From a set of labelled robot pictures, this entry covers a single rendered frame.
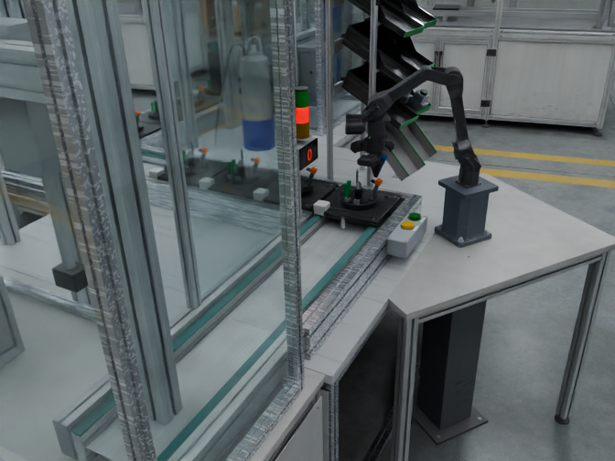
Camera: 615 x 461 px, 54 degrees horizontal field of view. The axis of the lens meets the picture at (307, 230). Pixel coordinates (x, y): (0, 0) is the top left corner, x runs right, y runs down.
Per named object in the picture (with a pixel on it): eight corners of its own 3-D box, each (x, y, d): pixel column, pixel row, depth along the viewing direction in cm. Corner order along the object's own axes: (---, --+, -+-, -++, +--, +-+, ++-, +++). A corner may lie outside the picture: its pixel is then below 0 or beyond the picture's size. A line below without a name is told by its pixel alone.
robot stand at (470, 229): (492, 238, 214) (500, 186, 205) (459, 248, 208) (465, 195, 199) (465, 221, 226) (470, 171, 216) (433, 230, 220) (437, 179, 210)
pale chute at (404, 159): (418, 170, 237) (426, 164, 234) (401, 181, 228) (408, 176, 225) (376, 112, 239) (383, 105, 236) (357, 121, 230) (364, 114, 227)
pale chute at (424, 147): (430, 157, 249) (437, 152, 246) (414, 167, 240) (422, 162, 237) (390, 102, 250) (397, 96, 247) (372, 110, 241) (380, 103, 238)
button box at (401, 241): (426, 230, 211) (427, 215, 208) (405, 259, 195) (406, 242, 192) (407, 227, 214) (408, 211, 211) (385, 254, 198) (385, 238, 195)
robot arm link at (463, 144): (458, 64, 193) (438, 69, 194) (461, 69, 186) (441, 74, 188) (473, 156, 207) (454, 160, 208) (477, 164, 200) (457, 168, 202)
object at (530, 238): (620, 248, 212) (621, 241, 211) (405, 322, 177) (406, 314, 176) (483, 178, 267) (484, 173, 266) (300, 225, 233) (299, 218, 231)
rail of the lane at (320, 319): (420, 219, 228) (422, 193, 223) (309, 359, 159) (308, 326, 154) (406, 217, 230) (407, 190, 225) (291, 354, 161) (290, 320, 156)
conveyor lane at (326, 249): (400, 221, 227) (401, 198, 222) (289, 353, 161) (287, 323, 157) (331, 208, 239) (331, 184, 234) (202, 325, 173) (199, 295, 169)
